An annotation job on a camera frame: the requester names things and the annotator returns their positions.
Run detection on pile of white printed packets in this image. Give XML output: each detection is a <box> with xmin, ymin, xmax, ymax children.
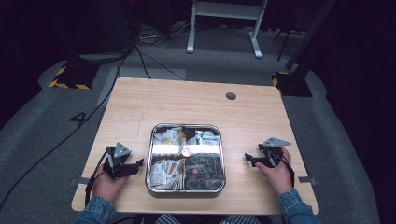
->
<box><xmin>186</xmin><ymin>129</ymin><xmax>221</xmax><ymax>147</ymax></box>

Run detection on grey tape strip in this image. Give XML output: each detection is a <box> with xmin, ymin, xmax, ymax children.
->
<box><xmin>298</xmin><ymin>175</ymin><xmax>318</xmax><ymax>185</ymax></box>
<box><xmin>69</xmin><ymin>176</ymin><xmax>92</xmax><ymax>186</ymax></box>

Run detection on square metal compartment tray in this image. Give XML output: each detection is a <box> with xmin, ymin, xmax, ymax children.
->
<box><xmin>145</xmin><ymin>122</ymin><xmax>227</xmax><ymax>195</ymax></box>

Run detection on pile of yellow-tagged tea bags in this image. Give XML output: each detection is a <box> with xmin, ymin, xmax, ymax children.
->
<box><xmin>153</xmin><ymin>127</ymin><xmax>187</xmax><ymax>147</ymax></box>

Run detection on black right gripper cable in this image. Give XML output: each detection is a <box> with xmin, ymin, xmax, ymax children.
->
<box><xmin>279</xmin><ymin>153</ymin><xmax>296</xmax><ymax>189</ymax></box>

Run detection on dark grey slanted post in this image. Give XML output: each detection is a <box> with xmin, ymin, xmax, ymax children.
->
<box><xmin>284</xmin><ymin>0</ymin><xmax>338</xmax><ymax>71</ymax></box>

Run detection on long black floor cable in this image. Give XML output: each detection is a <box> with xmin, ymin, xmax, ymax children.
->
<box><xmin>0</xmin><ymin>46</ymin><xmax>132</xmax><ymax>213</ymax></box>

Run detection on tangle of floor cables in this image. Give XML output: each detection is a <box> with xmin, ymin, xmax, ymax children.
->
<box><xmin>136</xmin><ymin>21</ymin><xmax>195</xmax><ymax>48</ymax></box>

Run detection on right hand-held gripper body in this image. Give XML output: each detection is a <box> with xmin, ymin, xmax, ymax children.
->
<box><xmin>257</xmin><ymin>136</ymin><xmax>292</xmax><ymax>168</ymax></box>

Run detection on person's right hand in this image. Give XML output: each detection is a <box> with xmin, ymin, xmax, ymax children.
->
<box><xmin>255</xmin><ymin>147</ymin><xmax>294</xmax><ymax>197</ymax></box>

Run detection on pile of white paper sachets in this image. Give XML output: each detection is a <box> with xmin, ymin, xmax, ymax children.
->
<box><xmin>150</xmin><ymin>159</ymin><xmax>176</xmax><ymax>189</ymax></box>

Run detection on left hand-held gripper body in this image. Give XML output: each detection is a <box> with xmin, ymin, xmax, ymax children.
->
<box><xmin>102</xmin><ymin>142</ymin><xmax>134</xmax><ymax>180</ymax></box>

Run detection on white metal stand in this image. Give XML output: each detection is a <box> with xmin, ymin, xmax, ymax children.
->
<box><xmin>186</xmin><ymin>0</ymin><xmax>269</xmax><ymax>60</ymax></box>

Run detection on person's striped clothing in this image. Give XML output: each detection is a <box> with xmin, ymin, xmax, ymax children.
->
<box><xmin>154</xmin><ymin>213</ymin><xmax>262</xmax><ymax>224</ymax></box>

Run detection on person's left hand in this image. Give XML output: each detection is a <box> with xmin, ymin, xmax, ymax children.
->
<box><xmin>92</xmin><ymin>167</ymin><xmax>131</xmax><ymax>203</ymax></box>

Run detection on black yellow striped base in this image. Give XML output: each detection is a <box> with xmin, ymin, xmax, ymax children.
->
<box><xmin>271</xmin><ymin>70</ymin><xmax>313</xmax><ymax>98</ymax></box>
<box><xmin>49</xmin><ymin>62</ymin><xmax>95</xmax><ymax>91</ymax></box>

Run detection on bundle of wooden stir sticks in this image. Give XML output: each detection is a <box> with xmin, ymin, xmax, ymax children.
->
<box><xmin>164</xmin><ymin>159</ymin><xmax>186</xmax><ymax>189</ymax></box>

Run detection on thin black floor cable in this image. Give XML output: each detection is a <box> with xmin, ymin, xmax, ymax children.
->
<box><xmin>134</xmin><ymin>46</ymin><xmax>187</xmax><ymax>81</ymax></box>

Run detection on black equipment cabinet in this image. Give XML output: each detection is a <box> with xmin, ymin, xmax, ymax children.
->
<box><xmin>66</xmin><ymin>0</ymin><xmax>135</xmax><ymax>63</ymax></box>

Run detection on black tripod leg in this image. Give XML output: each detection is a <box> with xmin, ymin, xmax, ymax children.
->
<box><xmin>274</xmin><ymin>28</ymin><xmax>300</xmax><ymax>63</ymax></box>

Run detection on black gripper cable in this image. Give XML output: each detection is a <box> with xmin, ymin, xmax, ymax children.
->
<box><xmin>84</xmin><ymin>148</ymin><xmax>110</xmax><ymax>207</ymax></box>
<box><xmin>279</xmin><ymin>153</ymin><xmax>296</xmax><ymax>189</ymax></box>

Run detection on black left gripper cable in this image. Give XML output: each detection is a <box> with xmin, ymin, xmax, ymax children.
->
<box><xmin>84</xmin><ymin>148</ymin><xmax>110</xmax><ymax>207</ymax></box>

